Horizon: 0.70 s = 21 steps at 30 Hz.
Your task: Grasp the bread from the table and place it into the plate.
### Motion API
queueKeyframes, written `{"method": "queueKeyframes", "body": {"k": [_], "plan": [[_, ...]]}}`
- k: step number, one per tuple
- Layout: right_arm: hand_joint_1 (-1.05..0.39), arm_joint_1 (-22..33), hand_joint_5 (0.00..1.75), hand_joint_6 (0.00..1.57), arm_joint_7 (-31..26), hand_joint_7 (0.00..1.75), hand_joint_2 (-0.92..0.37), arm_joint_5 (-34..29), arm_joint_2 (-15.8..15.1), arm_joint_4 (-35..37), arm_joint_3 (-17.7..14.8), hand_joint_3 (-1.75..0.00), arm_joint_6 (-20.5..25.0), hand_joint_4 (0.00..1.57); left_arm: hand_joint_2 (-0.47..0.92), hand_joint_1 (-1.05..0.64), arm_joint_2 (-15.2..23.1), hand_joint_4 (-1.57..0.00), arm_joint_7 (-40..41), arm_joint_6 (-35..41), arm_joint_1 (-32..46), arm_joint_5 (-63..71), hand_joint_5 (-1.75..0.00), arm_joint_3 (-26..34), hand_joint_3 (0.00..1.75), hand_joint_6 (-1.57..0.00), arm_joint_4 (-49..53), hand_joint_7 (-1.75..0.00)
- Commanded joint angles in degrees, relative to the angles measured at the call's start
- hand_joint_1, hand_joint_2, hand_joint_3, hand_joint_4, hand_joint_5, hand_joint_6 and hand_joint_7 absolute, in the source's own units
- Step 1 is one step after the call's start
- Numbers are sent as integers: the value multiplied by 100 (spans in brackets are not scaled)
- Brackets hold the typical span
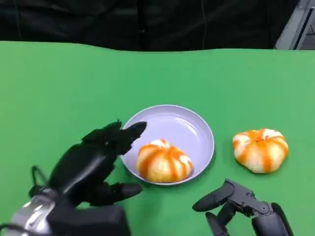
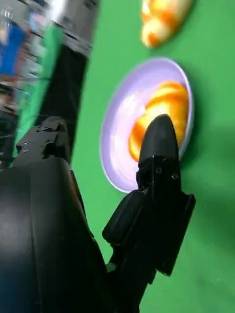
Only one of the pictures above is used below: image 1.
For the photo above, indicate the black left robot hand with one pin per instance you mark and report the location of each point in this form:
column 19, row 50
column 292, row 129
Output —
column 83, row 167

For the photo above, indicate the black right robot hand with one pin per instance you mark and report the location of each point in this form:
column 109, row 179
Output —
column 246, row 211

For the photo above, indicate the orange and white bread roll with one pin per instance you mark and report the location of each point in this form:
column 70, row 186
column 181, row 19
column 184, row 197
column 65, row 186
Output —
column 162, row 162
column 261, row 152

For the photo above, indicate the green table cloth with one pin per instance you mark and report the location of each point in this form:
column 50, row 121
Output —
column 61, row 86

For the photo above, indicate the lilac plate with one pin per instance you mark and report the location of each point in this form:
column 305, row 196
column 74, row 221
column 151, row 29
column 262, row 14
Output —
column 172, row 123

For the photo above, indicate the black backdrop cloth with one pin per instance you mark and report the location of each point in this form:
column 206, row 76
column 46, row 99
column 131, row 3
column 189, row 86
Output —
column 98, row 19

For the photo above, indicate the grey metal frame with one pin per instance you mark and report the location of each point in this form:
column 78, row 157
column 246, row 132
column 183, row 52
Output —
column 297, row 29

